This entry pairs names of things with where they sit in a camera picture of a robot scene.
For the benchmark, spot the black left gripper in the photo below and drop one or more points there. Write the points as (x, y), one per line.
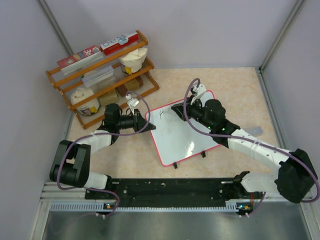
(139, 121)

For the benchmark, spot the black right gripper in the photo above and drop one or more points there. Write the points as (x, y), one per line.
(179, 109)

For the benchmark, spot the pink framed whiteboard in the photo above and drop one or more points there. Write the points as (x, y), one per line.
(173, 138)

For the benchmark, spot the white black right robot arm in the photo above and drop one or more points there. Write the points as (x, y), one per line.
(293, 176)

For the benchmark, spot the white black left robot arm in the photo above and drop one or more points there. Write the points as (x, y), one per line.
(71, 163)

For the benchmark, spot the brown block right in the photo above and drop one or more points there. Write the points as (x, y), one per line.
(131, 85)

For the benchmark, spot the tan block left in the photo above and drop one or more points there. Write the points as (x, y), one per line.
(109, 97)

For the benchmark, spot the white bag upper shelf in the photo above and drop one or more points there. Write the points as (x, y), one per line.
(132, 61)

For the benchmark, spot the orange wooden shelf rack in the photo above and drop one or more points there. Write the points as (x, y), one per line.
(84, 101)

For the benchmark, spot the clear plastic box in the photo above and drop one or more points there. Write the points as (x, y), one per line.
(94, 77)

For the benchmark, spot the red foil box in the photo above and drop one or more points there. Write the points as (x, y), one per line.
(111, 46)

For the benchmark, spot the red white wrap box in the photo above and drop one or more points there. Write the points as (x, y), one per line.
(79, 60)

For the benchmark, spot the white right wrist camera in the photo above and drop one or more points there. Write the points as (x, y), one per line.
(197, 91)

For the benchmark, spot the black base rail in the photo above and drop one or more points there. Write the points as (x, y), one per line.
(178, 192)

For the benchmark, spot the grey slotted cable duct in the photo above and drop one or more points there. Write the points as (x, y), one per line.
(78, 206)

